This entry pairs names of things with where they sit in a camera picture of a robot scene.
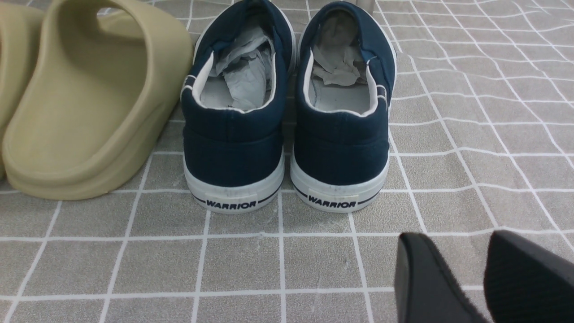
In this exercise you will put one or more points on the olive left foam slide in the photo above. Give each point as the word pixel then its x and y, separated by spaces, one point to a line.
pixel 20 28

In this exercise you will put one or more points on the olive foam slide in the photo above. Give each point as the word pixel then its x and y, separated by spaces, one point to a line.
pixel 20 28
pixel 107 78

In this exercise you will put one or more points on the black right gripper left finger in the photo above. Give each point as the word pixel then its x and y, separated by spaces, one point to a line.
pixel 424 287

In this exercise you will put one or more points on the grey checked table cloth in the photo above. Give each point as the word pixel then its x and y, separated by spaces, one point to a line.
pixel 481 138

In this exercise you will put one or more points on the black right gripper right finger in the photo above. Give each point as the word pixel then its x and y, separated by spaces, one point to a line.
pixel 525 283

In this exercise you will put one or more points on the navy left canvas shoe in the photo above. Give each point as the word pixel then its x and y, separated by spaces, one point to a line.
pixel 233 101

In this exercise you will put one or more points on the navy canvas shoe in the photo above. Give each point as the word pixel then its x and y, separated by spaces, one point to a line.
pixel 233 101
pixel 344 86

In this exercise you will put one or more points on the navy right canvas shoe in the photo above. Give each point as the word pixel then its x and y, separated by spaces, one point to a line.
pixel 344 86

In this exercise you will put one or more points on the olive right foam slide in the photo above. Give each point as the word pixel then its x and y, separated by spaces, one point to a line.
pixel 107 78

